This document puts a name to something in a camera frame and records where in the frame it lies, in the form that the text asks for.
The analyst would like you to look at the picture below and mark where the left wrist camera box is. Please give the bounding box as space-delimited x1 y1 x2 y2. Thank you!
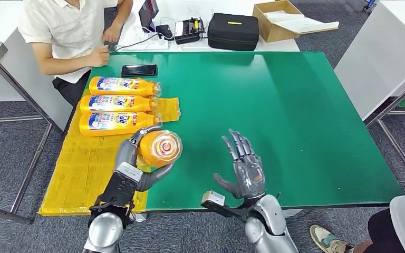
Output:
99 161 144 207

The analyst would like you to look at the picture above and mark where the white power strip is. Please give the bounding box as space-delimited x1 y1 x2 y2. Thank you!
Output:
115 33 170 51

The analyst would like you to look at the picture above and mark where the black smartphone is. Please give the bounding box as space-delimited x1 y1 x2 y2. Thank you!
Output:
121 64 158 77

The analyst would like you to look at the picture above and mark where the black power adapter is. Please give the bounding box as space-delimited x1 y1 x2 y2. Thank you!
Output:
155 24 175 41

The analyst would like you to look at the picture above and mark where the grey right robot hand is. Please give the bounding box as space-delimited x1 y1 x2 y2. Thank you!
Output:
213 129 267 200

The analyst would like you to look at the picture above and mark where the orange detergent bottle clear cap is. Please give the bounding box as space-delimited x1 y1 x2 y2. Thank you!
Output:
80 94 158 115
79 111 162 137
88 76 162 98
138 130 184 168

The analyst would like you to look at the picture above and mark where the open cardboard box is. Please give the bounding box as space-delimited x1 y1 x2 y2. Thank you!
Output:
252 0 306 43

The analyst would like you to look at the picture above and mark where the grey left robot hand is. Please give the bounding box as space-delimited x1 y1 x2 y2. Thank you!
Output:
114 125 175 193

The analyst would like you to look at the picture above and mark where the black tablet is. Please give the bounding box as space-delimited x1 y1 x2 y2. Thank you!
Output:
138 0 159 33

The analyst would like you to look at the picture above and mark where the black charger device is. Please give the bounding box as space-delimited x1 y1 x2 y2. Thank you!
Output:
173 17 206 45

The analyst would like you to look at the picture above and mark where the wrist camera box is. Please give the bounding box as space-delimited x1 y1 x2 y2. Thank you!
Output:
99 161 144 207
200 190 259 219

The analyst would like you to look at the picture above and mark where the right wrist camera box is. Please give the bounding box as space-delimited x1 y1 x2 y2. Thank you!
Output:
200 190 259 219

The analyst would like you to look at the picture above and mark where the person's right hand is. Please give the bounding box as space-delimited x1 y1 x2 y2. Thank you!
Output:
86 46 111 67

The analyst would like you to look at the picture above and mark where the person's left hand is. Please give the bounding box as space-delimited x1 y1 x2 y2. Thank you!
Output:
103 23 123 44

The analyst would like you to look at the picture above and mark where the black power cable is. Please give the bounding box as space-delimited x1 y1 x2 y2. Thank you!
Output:
115 32 161 51

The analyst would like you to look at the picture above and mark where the white table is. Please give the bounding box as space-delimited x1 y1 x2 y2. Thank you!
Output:
114 0 301 52

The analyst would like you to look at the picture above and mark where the yellow taped mat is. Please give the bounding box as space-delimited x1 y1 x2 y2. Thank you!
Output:
38 89 181 217

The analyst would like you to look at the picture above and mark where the white paper sheet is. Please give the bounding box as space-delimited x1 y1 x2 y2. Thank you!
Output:
265 11 340 35

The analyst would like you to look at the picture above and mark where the black carrying case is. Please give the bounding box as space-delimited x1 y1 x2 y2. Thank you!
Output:
207 13 260 52

